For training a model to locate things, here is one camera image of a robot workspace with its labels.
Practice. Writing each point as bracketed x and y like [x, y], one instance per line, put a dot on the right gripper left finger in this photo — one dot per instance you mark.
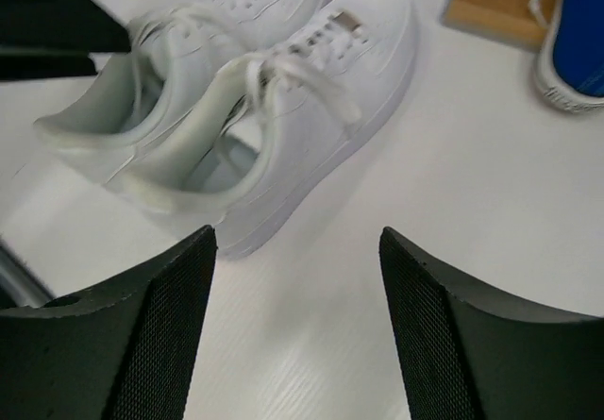
[123, 348]

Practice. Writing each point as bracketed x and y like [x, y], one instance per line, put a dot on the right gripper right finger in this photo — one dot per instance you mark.
[468, 350]

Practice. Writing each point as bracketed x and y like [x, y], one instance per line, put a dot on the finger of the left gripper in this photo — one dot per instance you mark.
[46, 39]

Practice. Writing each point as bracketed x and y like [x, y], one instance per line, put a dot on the white sneaker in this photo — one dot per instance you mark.
[274, 123]
[139, 98]

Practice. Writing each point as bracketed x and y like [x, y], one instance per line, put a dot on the blue canvas sneaker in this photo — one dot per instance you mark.
[568, 70]

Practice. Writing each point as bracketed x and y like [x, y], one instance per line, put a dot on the aluminium mounting rail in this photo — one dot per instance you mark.
[19, 286]

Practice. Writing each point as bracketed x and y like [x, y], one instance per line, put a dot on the white wire shoe shelf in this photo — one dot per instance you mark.
[527, 24]

